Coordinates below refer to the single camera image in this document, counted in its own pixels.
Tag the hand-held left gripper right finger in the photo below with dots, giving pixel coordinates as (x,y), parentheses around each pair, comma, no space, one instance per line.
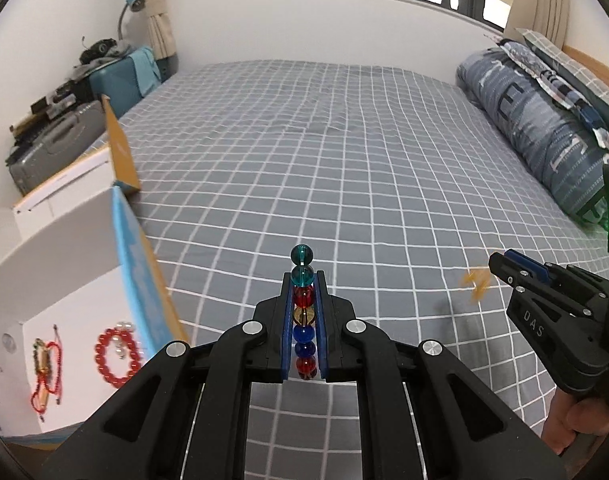
(323,330)

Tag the blue desk lamp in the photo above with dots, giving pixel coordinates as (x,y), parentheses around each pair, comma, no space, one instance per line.
(133,0)

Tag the grey checked pillow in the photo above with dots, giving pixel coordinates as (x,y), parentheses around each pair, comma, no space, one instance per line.
(559,55)

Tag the person's right hand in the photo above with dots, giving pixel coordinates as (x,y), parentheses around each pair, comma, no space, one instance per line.
(579,417)

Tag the grey hard suitcase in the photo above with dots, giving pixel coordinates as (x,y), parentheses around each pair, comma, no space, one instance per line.
(49,145)

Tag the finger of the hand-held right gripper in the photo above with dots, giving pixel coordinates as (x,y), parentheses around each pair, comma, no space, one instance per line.
(504,270)
(529,262)

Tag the white box with orange flap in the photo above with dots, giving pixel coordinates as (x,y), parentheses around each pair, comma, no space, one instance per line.
(59,185)

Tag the wooden headboard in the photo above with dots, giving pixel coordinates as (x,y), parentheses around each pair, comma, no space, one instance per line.
(604,66)

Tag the dark clutter pile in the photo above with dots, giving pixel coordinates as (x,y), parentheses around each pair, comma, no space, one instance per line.
(59,95)

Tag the teal hard suitcase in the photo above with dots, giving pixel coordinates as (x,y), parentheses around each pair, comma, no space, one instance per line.
(114,85)

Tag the grey checked bed sheet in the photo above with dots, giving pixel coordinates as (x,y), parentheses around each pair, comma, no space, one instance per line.
(334,160)

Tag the white cardboard box blue outside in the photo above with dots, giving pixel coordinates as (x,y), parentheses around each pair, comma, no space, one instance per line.
(74,280)

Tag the light blue cloth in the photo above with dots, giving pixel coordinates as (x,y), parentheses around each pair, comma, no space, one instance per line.
(147,70)

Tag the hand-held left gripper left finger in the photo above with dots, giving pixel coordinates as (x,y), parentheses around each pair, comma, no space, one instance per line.
(286,325)

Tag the folded blue grey duvet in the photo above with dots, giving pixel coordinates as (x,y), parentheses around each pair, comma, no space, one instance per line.
(534,125)

